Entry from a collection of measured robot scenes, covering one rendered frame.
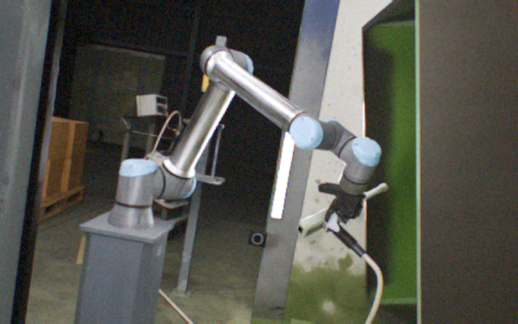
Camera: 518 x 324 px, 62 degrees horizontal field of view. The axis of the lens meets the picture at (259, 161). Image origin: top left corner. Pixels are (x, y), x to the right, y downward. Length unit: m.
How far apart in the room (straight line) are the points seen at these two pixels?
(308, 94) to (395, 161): 0.71
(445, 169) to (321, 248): 1.27
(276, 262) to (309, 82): 1.04
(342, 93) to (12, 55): 2.03
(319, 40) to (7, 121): 2.06
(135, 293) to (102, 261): 0.18
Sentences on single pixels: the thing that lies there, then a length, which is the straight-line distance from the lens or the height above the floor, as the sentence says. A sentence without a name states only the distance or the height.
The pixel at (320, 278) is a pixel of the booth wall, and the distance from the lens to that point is 2.56.
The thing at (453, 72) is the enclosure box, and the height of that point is 1.39.
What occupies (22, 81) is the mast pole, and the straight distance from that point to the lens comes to 0.58.
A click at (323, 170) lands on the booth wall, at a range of 2.43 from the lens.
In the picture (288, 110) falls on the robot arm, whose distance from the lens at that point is 1.32.
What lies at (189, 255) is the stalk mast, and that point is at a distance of 2.80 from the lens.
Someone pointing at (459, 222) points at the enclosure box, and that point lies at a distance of 1.43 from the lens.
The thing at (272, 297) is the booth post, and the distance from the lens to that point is 2.60.
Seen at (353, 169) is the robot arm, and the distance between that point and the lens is 1.33.
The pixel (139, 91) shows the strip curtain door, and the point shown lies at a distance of 12.03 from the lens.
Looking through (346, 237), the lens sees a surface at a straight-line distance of 1.51.
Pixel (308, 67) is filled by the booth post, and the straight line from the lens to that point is 2.44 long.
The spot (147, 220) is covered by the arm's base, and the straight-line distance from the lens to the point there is 1.86.
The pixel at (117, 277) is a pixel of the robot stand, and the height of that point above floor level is 0.46.
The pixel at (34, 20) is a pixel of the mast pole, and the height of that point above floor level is 1.22.
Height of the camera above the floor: 1.14
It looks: 5 degrees down
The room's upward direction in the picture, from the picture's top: 10 degrees clockwise
